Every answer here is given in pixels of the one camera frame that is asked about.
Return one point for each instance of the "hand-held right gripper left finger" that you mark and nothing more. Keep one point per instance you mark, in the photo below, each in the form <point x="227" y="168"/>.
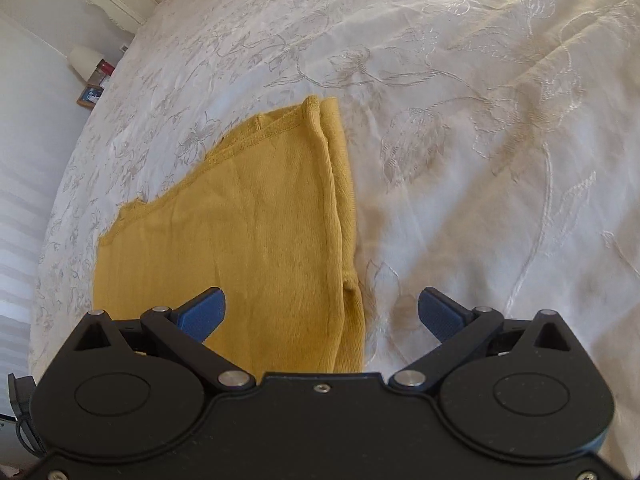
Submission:
<point x="205" y="314"/>

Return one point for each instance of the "mustard yellow knit sweater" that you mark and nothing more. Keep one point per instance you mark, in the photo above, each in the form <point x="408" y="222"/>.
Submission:
<point x="240" y="220"/>

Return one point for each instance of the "small red container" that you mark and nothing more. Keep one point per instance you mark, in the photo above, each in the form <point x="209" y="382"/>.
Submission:
<point x="106" y="66"/>

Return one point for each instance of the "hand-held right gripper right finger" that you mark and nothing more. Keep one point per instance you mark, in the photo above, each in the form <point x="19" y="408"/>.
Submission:
<point x="440" y="314"/>

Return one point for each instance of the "white table lamp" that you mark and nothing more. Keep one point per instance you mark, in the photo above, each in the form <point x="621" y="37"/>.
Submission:
<point x="84" y="59"/>

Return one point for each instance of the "white floral embroidered bedspread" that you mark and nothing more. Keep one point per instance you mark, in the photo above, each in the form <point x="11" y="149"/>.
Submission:
<point x="475" y="135"/>

